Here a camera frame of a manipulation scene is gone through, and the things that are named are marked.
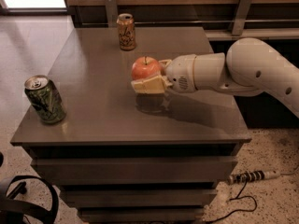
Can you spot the grey drawer cabinet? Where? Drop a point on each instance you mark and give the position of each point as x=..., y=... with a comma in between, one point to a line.
x=123, y=157

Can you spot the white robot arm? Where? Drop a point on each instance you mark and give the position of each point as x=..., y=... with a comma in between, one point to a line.
x=248, y=68

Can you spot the orange soda can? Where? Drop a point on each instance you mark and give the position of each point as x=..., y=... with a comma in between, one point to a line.
x=126, y=31

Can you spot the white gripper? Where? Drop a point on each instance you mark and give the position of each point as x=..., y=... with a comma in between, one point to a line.
x=180, y=73

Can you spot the metal wall bracket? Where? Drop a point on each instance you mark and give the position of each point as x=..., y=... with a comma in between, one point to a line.
x=241, y=14
x=112, y=12

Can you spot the right metal wall bracket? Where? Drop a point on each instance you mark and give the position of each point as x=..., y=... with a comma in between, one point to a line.
x=241, y=14

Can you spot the white power strip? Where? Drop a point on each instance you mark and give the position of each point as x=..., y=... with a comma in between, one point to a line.
x=252, y=176

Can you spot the green soda can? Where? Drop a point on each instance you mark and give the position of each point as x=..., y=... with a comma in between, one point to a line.
x=45, y=99

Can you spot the left metal wall bracket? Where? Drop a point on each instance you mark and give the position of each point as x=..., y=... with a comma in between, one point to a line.
x=112, y=12

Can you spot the red apple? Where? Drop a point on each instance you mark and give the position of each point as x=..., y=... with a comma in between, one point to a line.
x=144, y=67

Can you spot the horizontal metal rail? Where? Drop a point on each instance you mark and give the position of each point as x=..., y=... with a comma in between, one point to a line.
x=222, y=24

